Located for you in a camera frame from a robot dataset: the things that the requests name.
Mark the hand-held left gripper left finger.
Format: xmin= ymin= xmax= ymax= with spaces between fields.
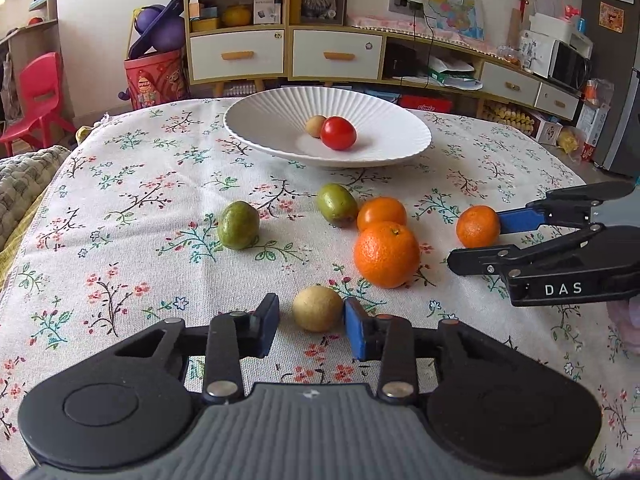
xmin=115 ymin=293 xmax=280 ymax=407

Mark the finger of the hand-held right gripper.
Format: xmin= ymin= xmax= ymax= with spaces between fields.
xmin=497 ymin=181 xmax=636 ymax=235
xmin=447 ymin=224 xmax=606 ymax=276

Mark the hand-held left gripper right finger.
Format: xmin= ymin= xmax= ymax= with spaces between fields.
xmin=344 ymin=297 xmax=508 ymax=404

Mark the small mandarin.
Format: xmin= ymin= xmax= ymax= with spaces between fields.
xmin=455 ymin=204 xmax=501 ymax=249

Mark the round tan fruit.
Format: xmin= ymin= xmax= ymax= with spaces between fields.
xmin=292 ymin=284 xmax=345 ymax=333

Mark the white ribbed bowl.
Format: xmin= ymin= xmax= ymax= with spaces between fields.
xmin=223 ymin=86 xmax=432 ymax=169

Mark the pink cloth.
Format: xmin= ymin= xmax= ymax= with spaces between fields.
xmin=606 ymin=296 xmax=640 ymax=357

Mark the large orange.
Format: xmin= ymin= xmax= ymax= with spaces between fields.
xmin=353 ymin=220 xmax=421 ymax=289

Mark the yellow bag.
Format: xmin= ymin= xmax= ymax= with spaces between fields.
xmin=556 ymin=126 xmax=587 ymax=155

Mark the box of yellow pieces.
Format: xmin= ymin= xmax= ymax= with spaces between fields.
xmin=479 ymin=100 xmax=543 ymax=137

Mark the green kiwi fruit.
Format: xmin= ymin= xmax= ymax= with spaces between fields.
xmin=217 ymin=201 xmax=261 ymax=251
xmin=316 ymin=183 xmax=359 ymax=225

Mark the smooth orange persimmon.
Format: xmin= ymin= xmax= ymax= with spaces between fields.
xmin=356 ymin=196 xmax=408 ymax=234

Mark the low wooden sideboard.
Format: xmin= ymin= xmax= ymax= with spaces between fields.
xmin=381 ymin=30 xmax=583 ymax=122

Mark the floral tablecloth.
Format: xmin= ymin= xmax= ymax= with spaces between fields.
xmin=0 ymin=96 xmax=640 ymax=480

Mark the red box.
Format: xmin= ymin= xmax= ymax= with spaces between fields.
xmin=398 ymin=94 xmax=454 ymax=114

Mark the white microwave oven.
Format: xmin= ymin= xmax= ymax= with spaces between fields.
xmin=546 ymin=39 xmax=593 ymax=93

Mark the green and white box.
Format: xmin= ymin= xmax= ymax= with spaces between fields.
xmin=428 ymin=56 xmax=477 ymax=85

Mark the dark refrigerator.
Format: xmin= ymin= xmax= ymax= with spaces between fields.
xmin=580 ymin=0 xmax=640 ymax=177

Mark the red tomato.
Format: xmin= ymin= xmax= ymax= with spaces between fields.
xmin=320 ymin=116 xmax=357 ymax=151

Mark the black box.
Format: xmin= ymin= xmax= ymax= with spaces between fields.
xmin=384 ymin=41 xmax=427 ymax=80

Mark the map poster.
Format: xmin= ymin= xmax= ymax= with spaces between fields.
xmin=421 ymin=0 xmax=485 ymax=42

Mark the orange printed sticker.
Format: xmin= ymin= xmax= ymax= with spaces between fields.
xmin=598 ymin=2 xmax=625 ymax=34

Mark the red printed bin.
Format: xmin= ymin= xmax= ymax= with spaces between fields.
xmin=123 ymin=49 xmax=191 ymax=110

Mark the wooden shelf cabinet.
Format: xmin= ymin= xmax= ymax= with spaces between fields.
xmin=182 ymin=0 xmax=387 ymax=97

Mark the quilted blanket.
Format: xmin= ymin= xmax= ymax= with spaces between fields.
xmin=0 ymin=144 xmax=72 ymax=281

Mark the orange pumpkin ornament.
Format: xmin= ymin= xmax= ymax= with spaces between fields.
xmin=221 ymin=4 xmax=253 ymax=29

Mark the purple ball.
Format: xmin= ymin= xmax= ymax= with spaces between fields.
xmin=134 ymin=6 xmax=187 ymax=53

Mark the white box with print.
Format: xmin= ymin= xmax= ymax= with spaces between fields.
xmin=252 ymin=0 xmax=282 ymax=25

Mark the red plastic chair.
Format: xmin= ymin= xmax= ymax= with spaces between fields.
xmin=0 ymin=51 xmax=76 ymax=158

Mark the wooden bookshelf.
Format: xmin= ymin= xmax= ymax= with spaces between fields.
xmin=0 ymin=0 xmax=62 ymax=111

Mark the black cable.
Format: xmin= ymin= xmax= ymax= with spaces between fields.
xmin=400 ymin=7 xmax=437 ymax=90

